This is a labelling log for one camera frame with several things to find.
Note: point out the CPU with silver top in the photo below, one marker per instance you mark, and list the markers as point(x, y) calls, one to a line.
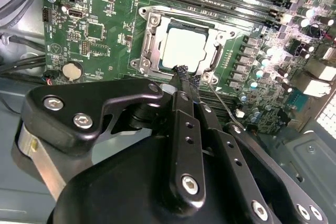
point(183, 48)

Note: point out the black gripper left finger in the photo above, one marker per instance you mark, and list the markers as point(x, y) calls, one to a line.
point(183, 155)

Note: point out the metal socket cover frame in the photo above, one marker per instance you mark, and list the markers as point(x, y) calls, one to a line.
point(158, 37)

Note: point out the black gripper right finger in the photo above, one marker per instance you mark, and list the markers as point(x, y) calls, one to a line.
point(244, 182)

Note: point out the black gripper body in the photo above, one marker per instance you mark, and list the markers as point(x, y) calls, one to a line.
point(118, 195)

